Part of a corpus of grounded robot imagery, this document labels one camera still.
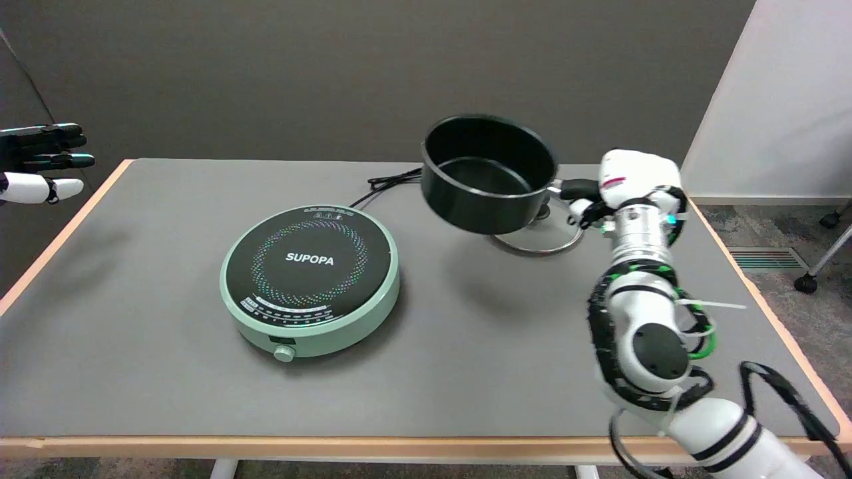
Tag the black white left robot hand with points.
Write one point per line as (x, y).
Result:
(41, 159)

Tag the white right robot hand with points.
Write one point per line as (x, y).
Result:
(632, 174)

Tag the black soup pot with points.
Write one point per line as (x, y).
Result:
(489, 173)

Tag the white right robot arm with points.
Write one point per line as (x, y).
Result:
(649, 332)

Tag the glass pot lid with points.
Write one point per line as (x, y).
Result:
(542, 236)

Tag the floor vent grille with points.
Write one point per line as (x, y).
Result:
(765, 258)

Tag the office chair base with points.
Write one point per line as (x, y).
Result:
(822, 256)

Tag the grey table mat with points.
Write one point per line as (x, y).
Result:
(373, 299)

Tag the green induction cooker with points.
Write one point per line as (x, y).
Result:
(310, 278)

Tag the white table leg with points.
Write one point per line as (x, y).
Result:
(223, 468)
(586, 472)

